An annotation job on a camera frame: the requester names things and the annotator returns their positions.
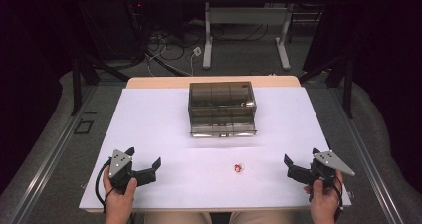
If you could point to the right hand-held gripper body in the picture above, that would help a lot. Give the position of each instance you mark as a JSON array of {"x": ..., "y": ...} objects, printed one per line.
[{"x": 331, "y": 160}]

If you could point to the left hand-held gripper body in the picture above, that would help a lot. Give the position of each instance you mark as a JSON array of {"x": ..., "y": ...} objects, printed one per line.
[{"x": 120, "y": 164}]

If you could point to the person's left hand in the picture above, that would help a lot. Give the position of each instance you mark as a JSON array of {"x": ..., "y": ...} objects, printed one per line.
[{"x": 117, "y": 205}]

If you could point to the person's right hand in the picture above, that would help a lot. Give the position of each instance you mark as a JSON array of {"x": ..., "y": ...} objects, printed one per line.
[{"x": 325, "y": 205}]

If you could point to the white table sheet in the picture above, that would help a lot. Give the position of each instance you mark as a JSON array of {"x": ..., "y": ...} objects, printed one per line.
[{"x": 185, "y": 177}]

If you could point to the black tape square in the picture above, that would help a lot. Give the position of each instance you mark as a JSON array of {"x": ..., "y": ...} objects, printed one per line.
[{"x": 83, "y": 127}]

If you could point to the black metal stand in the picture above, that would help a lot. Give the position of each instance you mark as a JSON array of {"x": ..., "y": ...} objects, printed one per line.
[
  {"x": 76, "y": 84},
  {"x": 347, "y": 84}
]

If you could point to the transparent grey drawer box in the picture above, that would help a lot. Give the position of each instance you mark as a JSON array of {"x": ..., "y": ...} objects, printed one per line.
[{"x": 221, "y": 112}]

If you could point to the dark curtain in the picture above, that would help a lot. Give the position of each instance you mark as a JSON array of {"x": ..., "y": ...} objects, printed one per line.
[
  {"x": 388, "y": 68},
  {"x": 30, "y": 68}
]

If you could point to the white power adapter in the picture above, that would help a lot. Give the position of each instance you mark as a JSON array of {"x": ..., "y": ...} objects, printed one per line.
[{"x": 197, "y": 50}]

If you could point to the dark device with red light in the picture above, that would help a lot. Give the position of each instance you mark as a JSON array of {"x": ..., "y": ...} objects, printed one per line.
[{"x": 137, "y": 10}]

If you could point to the white-framed desk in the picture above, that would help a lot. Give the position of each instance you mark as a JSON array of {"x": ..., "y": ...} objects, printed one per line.
[{"x": 247, "y": 15}]

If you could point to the metal floor rail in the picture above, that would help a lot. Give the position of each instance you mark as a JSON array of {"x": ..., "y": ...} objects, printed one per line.
[
  {"x": 375, "y": 171},
  {"x": 49, "y": 157}
]

